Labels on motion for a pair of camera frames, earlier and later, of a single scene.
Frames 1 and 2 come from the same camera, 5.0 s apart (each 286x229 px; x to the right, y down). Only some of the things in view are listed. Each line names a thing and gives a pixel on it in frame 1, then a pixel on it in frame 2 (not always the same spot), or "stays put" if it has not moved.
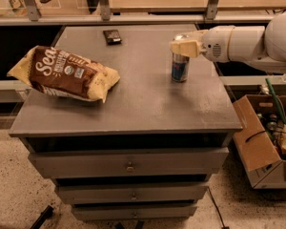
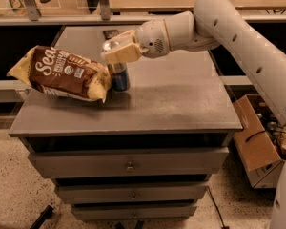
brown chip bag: x=64 y=74 stays put
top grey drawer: x=202 y=161 stays put
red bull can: x=180 y=68 to x=118 y=71
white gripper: x=215 y=45 to x=152 y=38
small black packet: x=112 y=36 stays put
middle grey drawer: x=72 y=194 stays put
